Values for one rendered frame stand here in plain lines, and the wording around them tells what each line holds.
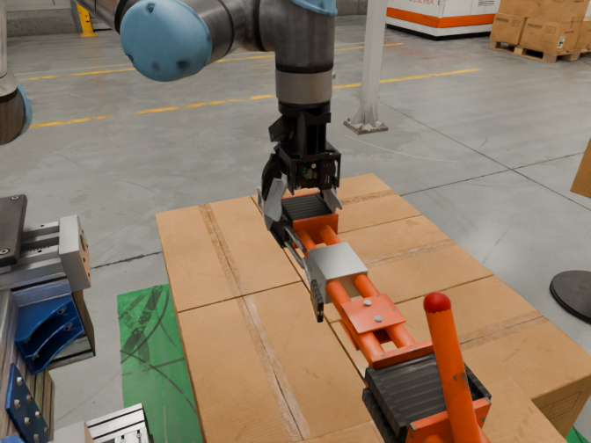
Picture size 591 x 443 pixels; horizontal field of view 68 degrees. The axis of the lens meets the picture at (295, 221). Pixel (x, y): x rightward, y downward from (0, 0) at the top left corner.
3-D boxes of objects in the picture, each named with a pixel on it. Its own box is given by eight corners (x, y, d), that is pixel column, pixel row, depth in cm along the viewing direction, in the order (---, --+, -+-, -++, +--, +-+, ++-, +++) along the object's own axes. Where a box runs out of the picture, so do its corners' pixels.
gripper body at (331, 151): (289, 199, 60) (288, 114, 54) (272, 174, 67) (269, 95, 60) (340, 191, 62) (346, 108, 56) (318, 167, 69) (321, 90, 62)
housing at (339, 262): (368, 294, 60) (371, 269, 58) (322, 306, 58) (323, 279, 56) (346, 265, 66) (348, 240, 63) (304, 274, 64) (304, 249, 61)
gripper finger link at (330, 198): (341, 234, 68) (320, 191, 63) (327, 215, 73) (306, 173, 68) (358, 223, 68) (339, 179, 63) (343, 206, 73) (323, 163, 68)
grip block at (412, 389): (485, 437, 43) (499, 400, 40) (397, 470, 40) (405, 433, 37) (435, 370, 50) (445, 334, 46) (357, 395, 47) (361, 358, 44)
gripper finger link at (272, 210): (259, 243, 64) (283, 188, 61) (250, 222, 69) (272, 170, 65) (278, 246, 66) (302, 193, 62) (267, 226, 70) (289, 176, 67)
